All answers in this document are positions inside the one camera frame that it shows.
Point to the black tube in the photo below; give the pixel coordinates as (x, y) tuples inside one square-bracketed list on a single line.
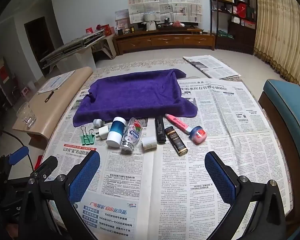
[(160, 130)]

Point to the dark display shelf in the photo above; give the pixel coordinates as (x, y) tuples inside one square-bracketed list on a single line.
[(233, 35)]

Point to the small white tape roll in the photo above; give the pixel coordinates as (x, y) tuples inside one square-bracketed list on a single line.
[(149, 144)]

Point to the large spread newspaper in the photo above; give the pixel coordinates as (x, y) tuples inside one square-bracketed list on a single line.
[(190, 180)]

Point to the teal cushioned chair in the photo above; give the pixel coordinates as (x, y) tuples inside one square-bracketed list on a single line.
[(285, 105)]

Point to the white plastic stand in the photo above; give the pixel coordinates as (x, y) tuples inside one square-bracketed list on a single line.
[(86, 58)]

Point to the white paper sheets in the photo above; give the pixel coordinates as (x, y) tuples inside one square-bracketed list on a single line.
[(56, 81)]

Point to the beige side stand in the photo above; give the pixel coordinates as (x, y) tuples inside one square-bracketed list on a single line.
[(107, 46)]

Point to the beige wooden bench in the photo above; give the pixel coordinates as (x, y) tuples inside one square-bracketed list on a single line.
[(57, 105)]

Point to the clear pill bottle silver cap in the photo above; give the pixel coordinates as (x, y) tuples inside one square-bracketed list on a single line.
[(131, 136)]

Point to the folded newspaper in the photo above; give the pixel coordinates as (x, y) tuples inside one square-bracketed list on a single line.
[(210, 66)]

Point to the purple towel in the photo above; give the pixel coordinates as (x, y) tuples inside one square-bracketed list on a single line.
[(135, 95)]

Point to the dark pen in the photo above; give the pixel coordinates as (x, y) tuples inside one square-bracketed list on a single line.
[(49, 96)]

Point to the pink tube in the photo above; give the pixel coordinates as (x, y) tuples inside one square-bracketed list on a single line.
[(177, 124)]

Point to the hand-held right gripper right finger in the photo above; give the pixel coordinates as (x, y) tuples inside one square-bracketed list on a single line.
[(218, 175)]

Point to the small white usb adapter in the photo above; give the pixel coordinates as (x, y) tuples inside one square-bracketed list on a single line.
[(98, 122)]

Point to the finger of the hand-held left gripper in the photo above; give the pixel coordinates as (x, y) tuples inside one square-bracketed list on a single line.
[(45, 167), (18, 154)]

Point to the pink jar blue lid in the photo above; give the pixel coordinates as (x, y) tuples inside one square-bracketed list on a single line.
[(199, 135)]

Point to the wooden television cabinet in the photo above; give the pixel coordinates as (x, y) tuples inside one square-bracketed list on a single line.
[(165, 41)]

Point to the beige patterned curtain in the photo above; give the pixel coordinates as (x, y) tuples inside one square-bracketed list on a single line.
[(282, 30)]

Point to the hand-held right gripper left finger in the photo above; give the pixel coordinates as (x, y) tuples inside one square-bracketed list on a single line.
[(85, 177)]

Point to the stack of folded tables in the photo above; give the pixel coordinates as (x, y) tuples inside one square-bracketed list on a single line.
[(72, 47)]

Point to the white wall calendar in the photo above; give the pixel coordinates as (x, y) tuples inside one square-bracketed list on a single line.
[(122, 18)]

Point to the green binder clip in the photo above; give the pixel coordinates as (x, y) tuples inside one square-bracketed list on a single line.
[(92, 138), (84, 138)]

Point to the white charger plug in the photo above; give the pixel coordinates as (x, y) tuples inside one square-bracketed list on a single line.
[(103, 133)]

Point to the red gift boxes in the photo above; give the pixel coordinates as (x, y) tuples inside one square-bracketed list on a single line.
[(104, 29)]

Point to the blue and white bottle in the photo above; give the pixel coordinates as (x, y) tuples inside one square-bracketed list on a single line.
[(116, 132)]

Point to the newspapers covering television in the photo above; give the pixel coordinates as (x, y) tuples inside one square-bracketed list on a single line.
[(165, 8)]

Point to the clear drinking glass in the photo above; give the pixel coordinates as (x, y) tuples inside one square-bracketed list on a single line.
[(27, 116)]

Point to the dark cabinet with red poster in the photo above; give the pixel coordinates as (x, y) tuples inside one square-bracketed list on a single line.
[(1, 80)]

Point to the pink plastic stool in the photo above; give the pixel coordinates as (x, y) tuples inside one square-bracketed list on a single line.
[(25, 91)]

